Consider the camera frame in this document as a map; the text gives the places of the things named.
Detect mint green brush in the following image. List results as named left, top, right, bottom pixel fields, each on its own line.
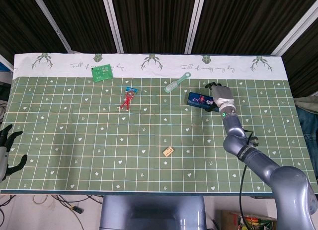
left=163, top=72, right=192, bottom=93

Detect cardboard box with colourful items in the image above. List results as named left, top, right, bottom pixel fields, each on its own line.
left=216, top=209, right=278, bottom=230

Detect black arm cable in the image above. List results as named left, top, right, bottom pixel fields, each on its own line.
left=238, top=128, right=258, bottom=230

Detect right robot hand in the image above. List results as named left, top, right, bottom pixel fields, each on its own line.
left=204, top=82, right=236, bottom=114

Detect tangle of floor cables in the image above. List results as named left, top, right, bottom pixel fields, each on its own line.
left=0, top=194, right=104, bottom=230

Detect blue folding glasses case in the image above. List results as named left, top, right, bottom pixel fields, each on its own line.
left=186, top=91, right=216, bottom=111

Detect green circuit board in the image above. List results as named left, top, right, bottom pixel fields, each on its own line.
left=91, top=64, right=114, bottom=83

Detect white partition post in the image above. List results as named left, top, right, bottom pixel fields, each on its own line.
left=184, top=0, right=208, bottom=54
left=29, top=0, right=73, bottom=54
left=270, top=0, right=318, bottom=56
left=100, top=0, right=124, bottom=54

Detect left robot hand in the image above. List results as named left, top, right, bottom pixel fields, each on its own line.
left=0, top=124, right=28, bottom=178

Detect green grid tablecloth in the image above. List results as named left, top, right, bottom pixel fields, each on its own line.
left=0, top=53, right=318, bottom=194

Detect red and blue plastic toy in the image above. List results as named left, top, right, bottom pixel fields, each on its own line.
left=120, top=86, right=139, bottom=112

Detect blue-grey robot torso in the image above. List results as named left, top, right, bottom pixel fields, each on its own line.
left=99, top=195, right=207, bottom=230

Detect blue jeans clothing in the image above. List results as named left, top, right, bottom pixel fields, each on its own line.
left=294, top=97, right=318, bottom=178

